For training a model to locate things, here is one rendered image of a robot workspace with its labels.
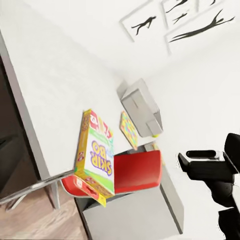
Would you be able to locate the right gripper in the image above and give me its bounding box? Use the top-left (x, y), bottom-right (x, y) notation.
top-left (178, 151), bottom-right (239, 193)

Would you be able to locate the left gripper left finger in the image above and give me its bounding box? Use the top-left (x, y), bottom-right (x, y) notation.
top-left (0, 132), bottom-right (26, 193)

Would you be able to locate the jigsaw puzzle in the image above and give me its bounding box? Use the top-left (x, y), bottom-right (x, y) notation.
top-left (153, 143), bottom-right (165, 166)
top-left (120, 111), bottom-right (138, 150)

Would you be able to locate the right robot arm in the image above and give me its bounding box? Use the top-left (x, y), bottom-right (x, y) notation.
top-left (178, 150), bottom-right (240, 240)

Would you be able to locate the board game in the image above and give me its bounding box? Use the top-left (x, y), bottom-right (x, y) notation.
top-left (73, 108), bottom-right (115, 207)

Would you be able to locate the toy box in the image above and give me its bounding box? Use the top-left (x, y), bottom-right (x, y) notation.
top-left (121, 78), bottom-right (164, 138)

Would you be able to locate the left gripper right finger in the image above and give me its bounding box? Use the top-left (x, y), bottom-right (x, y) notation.
top-left (224, 133), bottom-right (240, 174)

